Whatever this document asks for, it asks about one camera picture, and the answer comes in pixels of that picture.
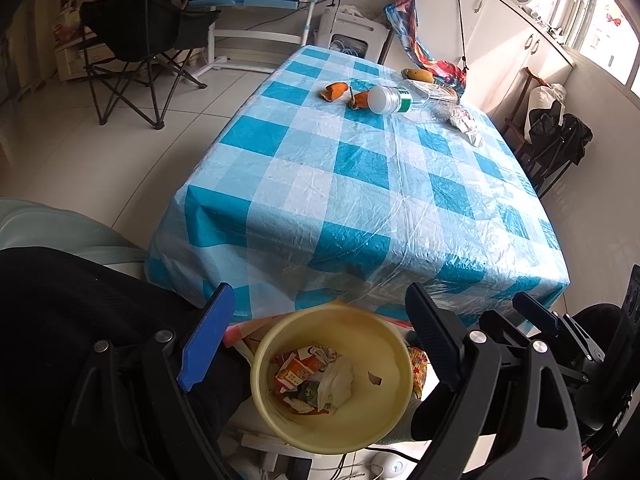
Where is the blue checkered plastic tablecloth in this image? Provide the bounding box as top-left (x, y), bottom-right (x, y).
top-left (145, 46), bottom-right (570, 325)

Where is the blue white study desk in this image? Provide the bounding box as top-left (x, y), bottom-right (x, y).
top-left (167, 0), bottom-right (336, 79)

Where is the red orange snack bag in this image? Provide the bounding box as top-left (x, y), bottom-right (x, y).
top-left (270, 344), bottom-right (341, 415)

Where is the orange peel piece left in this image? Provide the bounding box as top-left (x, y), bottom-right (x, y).
top-left (319, 81), bottom-right (349, 102)

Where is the white printed plastic wrapper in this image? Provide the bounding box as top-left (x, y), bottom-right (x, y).
top-left (448, 105), bottom-right (483, 148)

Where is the white power strip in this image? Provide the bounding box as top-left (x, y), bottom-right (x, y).
top-left (240, 430), bottom-right (314, 471)

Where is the black folding camping chair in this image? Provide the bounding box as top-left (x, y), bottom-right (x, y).
top-left (79, 0), bottom-right (220, 130)

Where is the white plastic stool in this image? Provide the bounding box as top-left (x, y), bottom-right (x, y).
top-left (314, 8), bottom-right (388, 63)

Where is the yellow plastic basin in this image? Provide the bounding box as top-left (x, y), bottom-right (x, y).
top-left (250, 304), bottom-right (413, 455)

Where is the dark wooden chair with clothes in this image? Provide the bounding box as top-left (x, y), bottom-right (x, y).
top-left (500, 67), bottom-right (593, 198)

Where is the white paper towel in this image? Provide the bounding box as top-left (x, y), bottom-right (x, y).
top-left (317, 356), bottom-right (354, 410)

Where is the light green sofa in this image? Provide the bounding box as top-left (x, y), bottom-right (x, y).
top-left (1, 197), bottom-right (146, 281)

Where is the clear plastic bottle white cap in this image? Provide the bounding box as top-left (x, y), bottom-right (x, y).
top-left (367, 80), bottom-right (458, 117)

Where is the white wall cabinet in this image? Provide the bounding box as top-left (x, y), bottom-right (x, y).
top-left (384, 0), bottom-right (576, 116)

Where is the small white drawer unit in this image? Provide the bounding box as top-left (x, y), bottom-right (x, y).
top-left (54, 42), bottom-right (113, 82)

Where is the colourful patterned bag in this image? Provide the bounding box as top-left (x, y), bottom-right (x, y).
top-left (384, 0), bottom-right (469, 98)

